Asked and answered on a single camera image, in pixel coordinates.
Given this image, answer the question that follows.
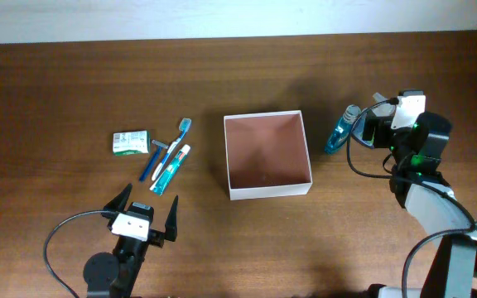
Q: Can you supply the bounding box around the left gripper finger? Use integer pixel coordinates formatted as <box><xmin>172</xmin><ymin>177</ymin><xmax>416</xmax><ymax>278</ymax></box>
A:
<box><xmin>103</xmin><ymin>183</ymin><xmax>133</xmax><ymax>212</ymax></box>
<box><xmin>164</xmin><ymin>196</ymin><xmax>178</xmax><ymax>242</ymax></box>

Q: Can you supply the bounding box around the teal toothpaste tube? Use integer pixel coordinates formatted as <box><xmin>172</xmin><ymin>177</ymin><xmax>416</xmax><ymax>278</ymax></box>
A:
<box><xmin>149</xmin><ymin>144</ymin><xmax>191</xmax><ymax>195</ymax></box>

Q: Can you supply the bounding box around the blue mouthwash bottle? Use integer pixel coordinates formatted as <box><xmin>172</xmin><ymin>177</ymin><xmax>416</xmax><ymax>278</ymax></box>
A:
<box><xmin>325</xmin><ymin>104</ymin><xmax>361</xmax><ymax>154</ymax></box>

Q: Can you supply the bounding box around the purple hand soap pump bottle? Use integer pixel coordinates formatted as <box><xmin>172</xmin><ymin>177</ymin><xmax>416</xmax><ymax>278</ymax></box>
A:
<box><xmin>352</xmin><ymin>103</ymin><xmax>396</xmax><ymax>148</ymax></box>

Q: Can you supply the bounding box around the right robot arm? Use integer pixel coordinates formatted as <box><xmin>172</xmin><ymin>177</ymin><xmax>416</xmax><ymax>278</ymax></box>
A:
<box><xmin>361</xmin><ymin>90</ymin><xmax>477</xmax><ymax>297</ymax></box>

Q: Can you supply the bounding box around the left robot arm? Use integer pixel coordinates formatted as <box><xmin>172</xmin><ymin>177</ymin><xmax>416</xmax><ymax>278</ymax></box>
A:
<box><xmin>83</xmin><ymin>184</ymin><xmax>179</xmax><ymax>297</ymax></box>

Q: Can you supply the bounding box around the green white soap box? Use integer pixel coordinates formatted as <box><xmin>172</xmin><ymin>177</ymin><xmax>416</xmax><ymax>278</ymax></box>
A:
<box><xmin>112</xmin><ymin>130</ymin><xmax>151</xmax><ymax>156</ymax></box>

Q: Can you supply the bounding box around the blue disposable razor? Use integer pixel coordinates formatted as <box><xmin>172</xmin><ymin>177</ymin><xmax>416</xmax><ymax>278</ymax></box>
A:
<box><xmin>138</xmin><ymin>140</ymin><xmax>169</xmax><ymax>182</ymax></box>

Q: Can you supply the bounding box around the blue white toothbrush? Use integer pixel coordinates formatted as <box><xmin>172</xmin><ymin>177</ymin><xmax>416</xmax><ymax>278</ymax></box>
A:
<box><xmin>152</xmin><ymin>118</ymin><xmax>192</xmax><ymax>181</ymax></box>

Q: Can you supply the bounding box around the white open cardboard box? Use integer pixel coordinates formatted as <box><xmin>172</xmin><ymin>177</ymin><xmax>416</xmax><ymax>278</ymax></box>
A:
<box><xmin>224</xmin><ymin>110</ymin><xmax>313</xmax><ymax>200</ymax></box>

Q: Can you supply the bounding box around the left black camera cable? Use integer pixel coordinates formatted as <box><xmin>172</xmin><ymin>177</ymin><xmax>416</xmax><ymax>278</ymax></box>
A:
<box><xmin>42</xmin><ymin>209</ymin><xmax>118</xmax><ymax>298</ymax></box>

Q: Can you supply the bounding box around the black camera cable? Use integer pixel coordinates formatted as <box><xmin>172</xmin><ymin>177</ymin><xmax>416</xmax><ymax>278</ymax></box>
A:
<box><xmin>42</xmin><ymin>209</ymin><xmax>118</xmax><ymax>298</ymax></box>
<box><xmin>345</xmin><ymin>97</ymin><xmax>477</xmax><ymax>298</ymax></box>

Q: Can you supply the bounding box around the right black camera cable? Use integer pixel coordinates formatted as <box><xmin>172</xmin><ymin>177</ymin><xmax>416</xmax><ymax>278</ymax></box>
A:
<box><xmin>345</xmin><ymin>97</ymin><xmax>477</xmax><ymax>298</ymax></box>

